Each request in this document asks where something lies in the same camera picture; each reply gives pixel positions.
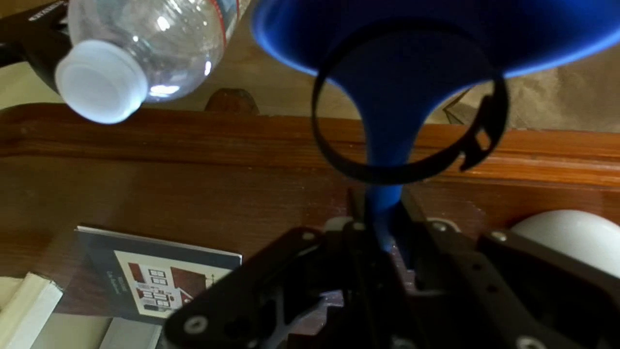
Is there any blue plastic funnel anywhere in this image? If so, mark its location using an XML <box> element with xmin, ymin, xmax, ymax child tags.
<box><xmin>247</xmin><ymin>0</ymin><xmax>620</xmax><ymax>257</ymax></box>

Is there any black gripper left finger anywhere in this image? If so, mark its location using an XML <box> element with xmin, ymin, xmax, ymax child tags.
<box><xmin>160</xmin><ymin>220</ymin><xmax>375</xmax><ymax>349</ymax></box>

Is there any water bottle with white cap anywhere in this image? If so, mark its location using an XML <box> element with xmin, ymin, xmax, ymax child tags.
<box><xmin>51</xmin><ymin>0</ymin><xmax>251</xmax><ymax>125</ymax></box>

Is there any white ceramic mug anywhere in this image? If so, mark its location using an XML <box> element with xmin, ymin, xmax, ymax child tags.
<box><xmin>507</xmin><ymin>207</ymin><xmax>620</xmax><ymax>280</ymax></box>

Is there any dark wooden bar counter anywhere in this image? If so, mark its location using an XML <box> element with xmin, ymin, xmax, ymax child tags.
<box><xmin>0</xmin><ymin>100</ymin><xmax>620</xmax><ymax>325</ymax></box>

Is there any dark booklet with white label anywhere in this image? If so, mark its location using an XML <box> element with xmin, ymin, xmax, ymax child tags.
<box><xmin>73</xmin><ymin>222</ymin><xmax>245</xmax><ymax>323</ymax></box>

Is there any black plastic ring band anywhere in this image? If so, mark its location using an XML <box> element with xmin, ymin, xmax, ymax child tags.
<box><xmin>309</xmin><ymin>21</ymin><xmax>513</xmax><ymax>185</ymax></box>

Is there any flat white box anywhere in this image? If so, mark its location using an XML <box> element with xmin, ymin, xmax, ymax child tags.
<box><xmin>0</xmin><ymin>269</ymin><xmax>65</xmax><ymax>349</ymax></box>

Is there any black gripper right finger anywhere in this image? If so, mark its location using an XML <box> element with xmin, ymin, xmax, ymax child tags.
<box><xmin>392</xmin><ymin>211</ymin><xmax>620</xmax><ymax>349</ymax></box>

